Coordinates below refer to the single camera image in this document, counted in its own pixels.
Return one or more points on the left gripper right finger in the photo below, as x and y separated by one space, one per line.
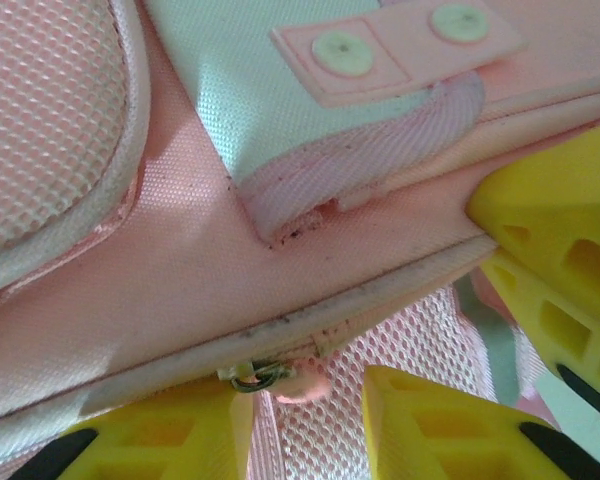
385 425

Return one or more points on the pink backpack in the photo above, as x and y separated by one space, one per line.
180 280

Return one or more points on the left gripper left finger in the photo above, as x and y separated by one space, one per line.
205 410

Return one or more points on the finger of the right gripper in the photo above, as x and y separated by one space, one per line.
555 200
527 287

